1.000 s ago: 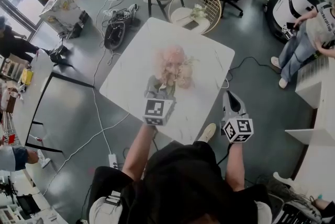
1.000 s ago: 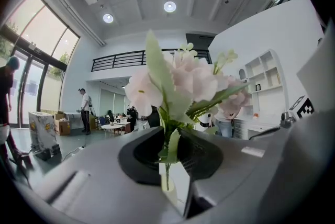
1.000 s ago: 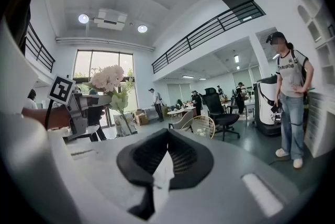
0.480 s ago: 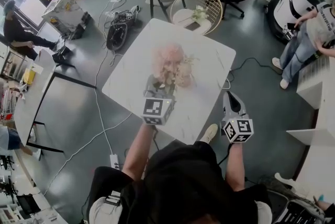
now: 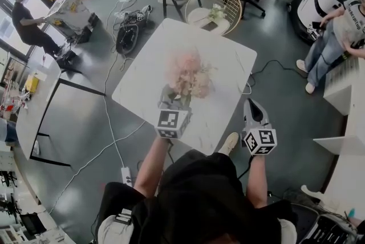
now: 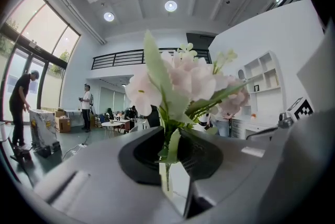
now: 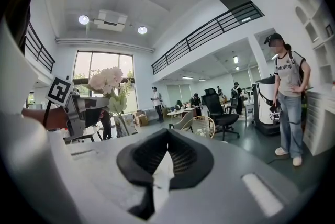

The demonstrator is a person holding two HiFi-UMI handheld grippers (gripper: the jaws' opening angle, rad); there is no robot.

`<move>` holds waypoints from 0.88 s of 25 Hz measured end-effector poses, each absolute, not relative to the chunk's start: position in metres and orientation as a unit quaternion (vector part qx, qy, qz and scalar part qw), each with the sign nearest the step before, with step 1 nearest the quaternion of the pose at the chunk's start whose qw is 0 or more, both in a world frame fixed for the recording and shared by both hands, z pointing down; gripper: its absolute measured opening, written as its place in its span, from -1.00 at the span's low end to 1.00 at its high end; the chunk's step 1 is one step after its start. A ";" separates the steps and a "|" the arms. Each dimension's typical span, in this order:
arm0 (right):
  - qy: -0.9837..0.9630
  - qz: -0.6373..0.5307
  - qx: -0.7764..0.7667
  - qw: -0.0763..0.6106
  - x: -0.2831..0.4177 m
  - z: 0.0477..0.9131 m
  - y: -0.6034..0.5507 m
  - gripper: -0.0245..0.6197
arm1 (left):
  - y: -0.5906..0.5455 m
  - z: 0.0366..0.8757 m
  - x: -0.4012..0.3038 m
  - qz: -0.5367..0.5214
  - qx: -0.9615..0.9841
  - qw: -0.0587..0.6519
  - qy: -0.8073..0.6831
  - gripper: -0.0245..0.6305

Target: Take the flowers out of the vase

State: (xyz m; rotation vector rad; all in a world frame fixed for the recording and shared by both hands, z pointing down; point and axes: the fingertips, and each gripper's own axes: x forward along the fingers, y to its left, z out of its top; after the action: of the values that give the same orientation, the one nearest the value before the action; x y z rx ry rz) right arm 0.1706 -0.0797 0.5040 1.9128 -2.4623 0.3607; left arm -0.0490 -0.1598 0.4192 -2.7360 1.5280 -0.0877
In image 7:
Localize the white flowers bunch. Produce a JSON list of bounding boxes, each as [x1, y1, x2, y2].
[[81, 66, 135, 117]]

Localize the pale patterned vase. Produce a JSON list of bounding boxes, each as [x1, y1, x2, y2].
[[113, 114, 138, 138]]

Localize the black office chair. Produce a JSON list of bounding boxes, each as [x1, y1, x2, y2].
[[203, 88, 241, 141]]

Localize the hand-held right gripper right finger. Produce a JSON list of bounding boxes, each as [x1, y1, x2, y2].
[[167, 129, 214, 190]]

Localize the large window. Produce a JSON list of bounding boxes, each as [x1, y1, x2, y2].
[[72, 50, 139, 114]]

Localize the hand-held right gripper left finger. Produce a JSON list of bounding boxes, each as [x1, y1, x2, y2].
[[116, 128, 169, 220]]

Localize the round pale table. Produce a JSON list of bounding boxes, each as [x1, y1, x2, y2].
[[166, 107, 197, 119]]

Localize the long black balcony railing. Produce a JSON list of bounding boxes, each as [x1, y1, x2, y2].
[[151, 1, 264, 76]]

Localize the white service robot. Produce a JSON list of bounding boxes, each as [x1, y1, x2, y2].
[[251, 74, 281, 136]]

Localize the cardboard box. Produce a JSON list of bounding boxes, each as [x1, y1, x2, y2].
[[132, 110, 149, 127]]

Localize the person's left forearm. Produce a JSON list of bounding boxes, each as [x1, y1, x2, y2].
[[21, 106, 69, 130]]

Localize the white ceiling air conditioner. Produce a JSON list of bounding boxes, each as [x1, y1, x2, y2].
[[93, 9, 128, 33]]

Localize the person's white shirt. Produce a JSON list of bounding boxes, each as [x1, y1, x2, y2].
[[0, 18, 82, 224]]

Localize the short black balcony railing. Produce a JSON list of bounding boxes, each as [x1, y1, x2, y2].
[[24, 21, 56, 74]]

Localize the white wall shelving unit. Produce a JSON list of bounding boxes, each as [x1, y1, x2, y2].
[[295, 0, 335, 157]]

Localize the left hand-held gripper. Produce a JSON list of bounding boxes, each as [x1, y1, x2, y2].
[[45, 76, 111, 140]]

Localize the beige wicker chair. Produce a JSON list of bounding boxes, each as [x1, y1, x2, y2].
[[169, 110, 216, 140]]

